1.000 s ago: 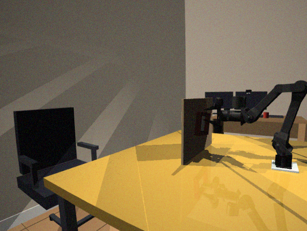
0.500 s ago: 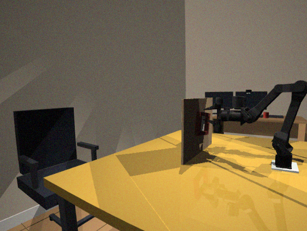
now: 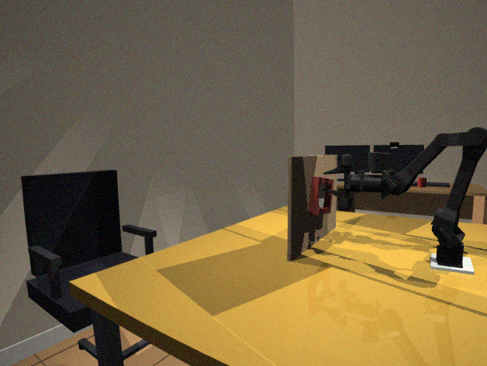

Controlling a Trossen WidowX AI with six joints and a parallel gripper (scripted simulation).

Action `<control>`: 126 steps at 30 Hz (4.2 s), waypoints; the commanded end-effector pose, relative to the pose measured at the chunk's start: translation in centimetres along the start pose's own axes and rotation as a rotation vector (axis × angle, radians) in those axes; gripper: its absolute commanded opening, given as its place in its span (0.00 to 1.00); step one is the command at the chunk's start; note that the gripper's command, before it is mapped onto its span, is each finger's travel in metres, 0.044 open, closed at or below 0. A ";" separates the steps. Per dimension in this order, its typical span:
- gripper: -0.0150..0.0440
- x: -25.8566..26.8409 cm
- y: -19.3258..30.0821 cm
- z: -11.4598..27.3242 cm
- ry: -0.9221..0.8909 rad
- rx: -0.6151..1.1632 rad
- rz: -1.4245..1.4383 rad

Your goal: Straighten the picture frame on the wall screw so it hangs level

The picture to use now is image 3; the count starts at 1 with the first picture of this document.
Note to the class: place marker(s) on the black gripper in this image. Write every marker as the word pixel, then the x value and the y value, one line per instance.
pixel 352 182

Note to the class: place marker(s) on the red rectangular picture frame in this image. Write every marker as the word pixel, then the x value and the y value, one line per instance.
pixel 320 201

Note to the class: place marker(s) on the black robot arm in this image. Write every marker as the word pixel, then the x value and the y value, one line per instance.
pixel 445 221

